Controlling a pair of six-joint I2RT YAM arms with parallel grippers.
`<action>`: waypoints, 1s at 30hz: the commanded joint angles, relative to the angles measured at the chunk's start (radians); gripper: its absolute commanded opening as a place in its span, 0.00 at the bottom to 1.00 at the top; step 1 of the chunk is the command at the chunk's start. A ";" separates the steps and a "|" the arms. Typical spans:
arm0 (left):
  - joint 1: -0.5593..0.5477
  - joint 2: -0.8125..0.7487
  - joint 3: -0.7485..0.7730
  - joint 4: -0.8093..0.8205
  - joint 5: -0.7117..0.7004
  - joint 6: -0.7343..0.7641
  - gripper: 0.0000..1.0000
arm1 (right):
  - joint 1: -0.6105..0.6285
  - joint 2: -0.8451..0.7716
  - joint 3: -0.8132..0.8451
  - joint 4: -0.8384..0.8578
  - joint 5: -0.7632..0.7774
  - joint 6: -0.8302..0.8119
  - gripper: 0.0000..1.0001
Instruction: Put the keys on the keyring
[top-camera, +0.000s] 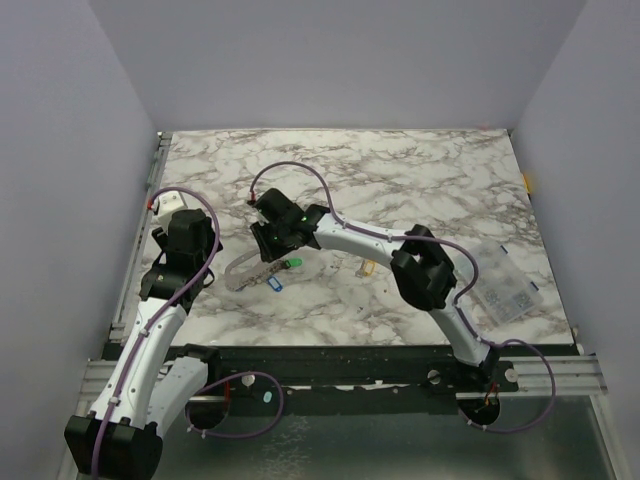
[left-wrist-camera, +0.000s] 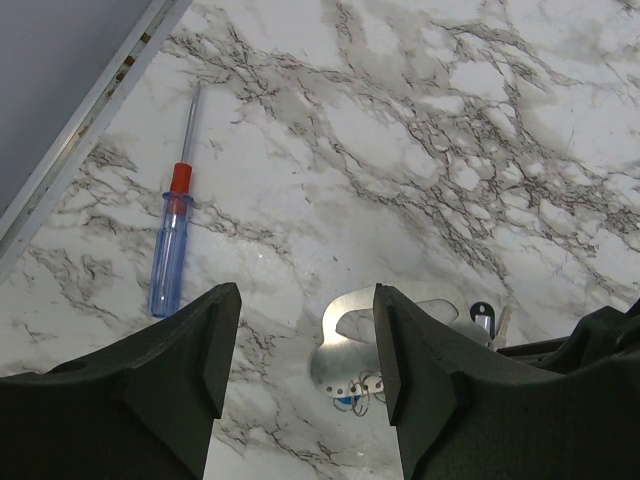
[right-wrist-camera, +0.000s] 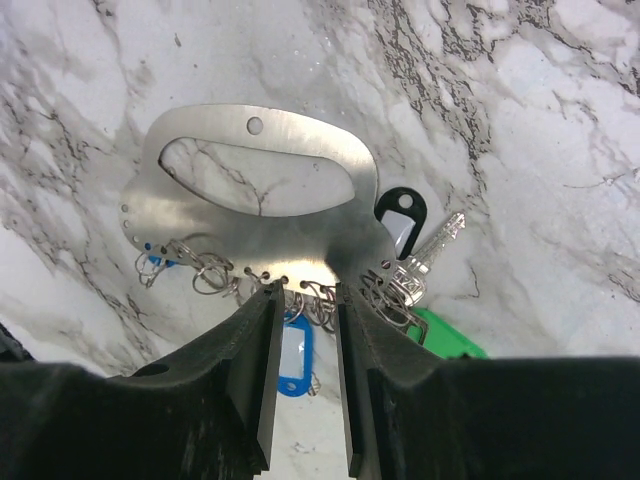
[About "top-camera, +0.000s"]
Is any key with green tag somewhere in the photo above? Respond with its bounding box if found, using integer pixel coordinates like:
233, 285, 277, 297
284, 258, 303, 269

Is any key with blue tag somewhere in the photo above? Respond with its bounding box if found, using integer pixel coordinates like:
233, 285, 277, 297
266, 276, 283, 292

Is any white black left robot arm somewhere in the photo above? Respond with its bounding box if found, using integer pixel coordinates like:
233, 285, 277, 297
64, 209, 221, 479

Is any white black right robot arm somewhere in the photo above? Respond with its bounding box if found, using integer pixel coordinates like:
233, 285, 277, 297
249, 188, 498, 391

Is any key with yellow tag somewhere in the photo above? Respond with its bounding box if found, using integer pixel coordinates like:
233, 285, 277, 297
355, 260, 376, 278

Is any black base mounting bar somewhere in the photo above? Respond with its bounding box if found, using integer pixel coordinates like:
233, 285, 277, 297
166, 345, 518, 417

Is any clear plastic box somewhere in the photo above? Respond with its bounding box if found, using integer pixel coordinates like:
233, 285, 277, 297
463, 240, 543, 330

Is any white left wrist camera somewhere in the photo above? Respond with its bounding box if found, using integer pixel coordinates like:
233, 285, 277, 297
147, 190, 187, 222

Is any aluminium table edge rail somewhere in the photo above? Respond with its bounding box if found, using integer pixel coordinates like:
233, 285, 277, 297
107, 131, 173, 342

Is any front aluminium frame rail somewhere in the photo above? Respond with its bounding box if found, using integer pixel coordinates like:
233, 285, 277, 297
82, 352, 609, 401

